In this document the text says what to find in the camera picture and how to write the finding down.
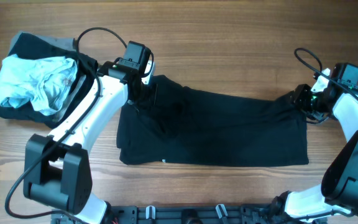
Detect black t-shirt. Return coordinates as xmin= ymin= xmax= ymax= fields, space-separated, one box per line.
xmin=116 ymin=75 xmax=309 ymax=167

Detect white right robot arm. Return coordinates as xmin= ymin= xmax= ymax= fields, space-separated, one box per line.
xmin=241 ymin=84 xmax=358 ymax=223

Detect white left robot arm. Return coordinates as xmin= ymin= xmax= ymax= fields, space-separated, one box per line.
xmin=21 ymin=58 xmax=155 ymax=223

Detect grey folded garment in pile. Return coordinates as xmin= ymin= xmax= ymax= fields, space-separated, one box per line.
xmin=9 ymin=31 xmax=75 ymax=52

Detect light blue crumpled garment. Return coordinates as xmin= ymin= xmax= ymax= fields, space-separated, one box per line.
xmin=0 ymin=54 xmax=78 ymax=116

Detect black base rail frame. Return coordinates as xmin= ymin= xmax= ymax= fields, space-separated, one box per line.
xmin=50 ymin=203 xmax=328 ymax=224

